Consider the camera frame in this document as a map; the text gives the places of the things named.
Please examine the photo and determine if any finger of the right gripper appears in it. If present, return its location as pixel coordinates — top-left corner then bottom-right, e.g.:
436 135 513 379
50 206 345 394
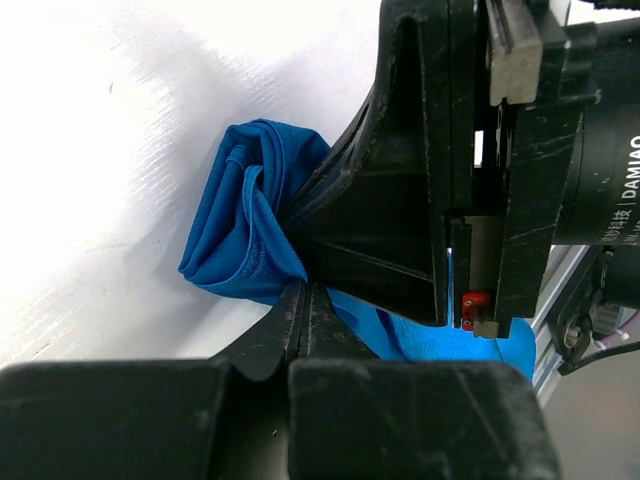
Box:
282 1 480 220
294 166 447 326

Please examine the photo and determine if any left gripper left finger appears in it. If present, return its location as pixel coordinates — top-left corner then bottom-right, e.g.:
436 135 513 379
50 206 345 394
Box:
1 282 306 479

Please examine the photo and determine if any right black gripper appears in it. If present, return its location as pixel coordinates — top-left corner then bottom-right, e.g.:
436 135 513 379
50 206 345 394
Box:
449 1 639 370

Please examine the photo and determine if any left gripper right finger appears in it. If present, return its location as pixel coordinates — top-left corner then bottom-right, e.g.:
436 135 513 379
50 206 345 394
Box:
287 284 560 479

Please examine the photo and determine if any blue cloth napkin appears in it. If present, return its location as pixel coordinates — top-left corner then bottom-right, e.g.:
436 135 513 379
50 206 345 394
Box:
179 119 536 379

